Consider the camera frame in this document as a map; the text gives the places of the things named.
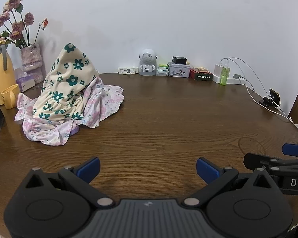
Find grey tin box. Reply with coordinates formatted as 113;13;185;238
168;62;191;79

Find white robot speaker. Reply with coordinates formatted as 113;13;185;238
138;49;157;76

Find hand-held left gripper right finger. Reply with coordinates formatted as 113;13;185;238
183;157;276;207

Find black phone holder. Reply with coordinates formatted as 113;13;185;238
259;96;280;108

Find pink floral garment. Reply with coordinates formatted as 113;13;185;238
14;77;125;147

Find red black box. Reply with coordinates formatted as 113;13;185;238
189;69;213;81

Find purple tissue box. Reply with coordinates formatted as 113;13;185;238
14;67;36;92

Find dried rose bouquet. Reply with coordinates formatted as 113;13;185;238
0;0;49;49

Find cream green-flowered garment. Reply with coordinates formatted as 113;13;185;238
32;43;100;127

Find green spray bottle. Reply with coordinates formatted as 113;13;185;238
220;59;231;86

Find phone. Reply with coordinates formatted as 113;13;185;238
269;88;282;106

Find yellow thermos jug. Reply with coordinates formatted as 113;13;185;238
0;41;16;106

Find wooden chair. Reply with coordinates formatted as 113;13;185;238
288;80;298;134

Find white power strip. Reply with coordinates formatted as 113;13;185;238
212;76;246;86

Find white charging cable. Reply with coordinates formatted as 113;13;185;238
220;57;292;119
223;58;297;124

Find yellow cup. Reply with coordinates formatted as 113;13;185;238
1;84;21;109

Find white charger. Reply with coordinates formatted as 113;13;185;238
214;64;225;77

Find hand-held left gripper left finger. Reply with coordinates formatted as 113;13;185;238
22;157;116;209

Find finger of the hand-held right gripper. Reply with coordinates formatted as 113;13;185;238
282;143;298;158
243;153;298;176

